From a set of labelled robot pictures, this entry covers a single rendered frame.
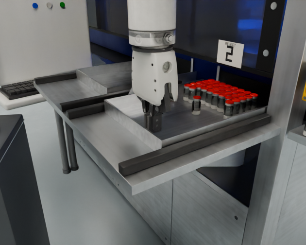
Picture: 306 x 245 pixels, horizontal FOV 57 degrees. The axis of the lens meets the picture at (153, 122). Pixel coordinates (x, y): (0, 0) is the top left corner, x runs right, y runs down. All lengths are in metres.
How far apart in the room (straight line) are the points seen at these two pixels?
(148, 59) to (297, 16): 0.33
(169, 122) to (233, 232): 0.46
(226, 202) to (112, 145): 0.48
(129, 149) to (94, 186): 1.39
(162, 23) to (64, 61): 0.99
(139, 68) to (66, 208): 1.39
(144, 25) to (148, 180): 0.26
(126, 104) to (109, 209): 1.08
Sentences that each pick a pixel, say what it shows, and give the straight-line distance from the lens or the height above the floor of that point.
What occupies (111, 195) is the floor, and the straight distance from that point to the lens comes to 1.86.
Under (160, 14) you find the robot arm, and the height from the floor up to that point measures 1.14.
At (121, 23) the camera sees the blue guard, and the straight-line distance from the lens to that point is 1.27.
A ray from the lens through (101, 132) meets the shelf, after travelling 0.65.
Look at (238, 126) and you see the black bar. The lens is 0.65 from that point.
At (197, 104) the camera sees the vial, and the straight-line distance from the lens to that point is 0.72.
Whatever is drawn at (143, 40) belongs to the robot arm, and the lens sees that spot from 0.50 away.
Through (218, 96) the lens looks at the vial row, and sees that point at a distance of 0.75.
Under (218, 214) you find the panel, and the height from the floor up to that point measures 0.50.
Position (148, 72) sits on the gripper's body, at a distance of 0.52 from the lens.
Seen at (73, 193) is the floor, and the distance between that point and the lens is 1.92.
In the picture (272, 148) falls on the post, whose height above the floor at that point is 0.82.
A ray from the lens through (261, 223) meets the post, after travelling 0.89.
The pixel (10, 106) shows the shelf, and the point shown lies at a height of 0.79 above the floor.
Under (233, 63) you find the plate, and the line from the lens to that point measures 0.78.
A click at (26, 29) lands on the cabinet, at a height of 1.02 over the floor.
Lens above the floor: 1.17
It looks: 25 degrees down
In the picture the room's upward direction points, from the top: straight up
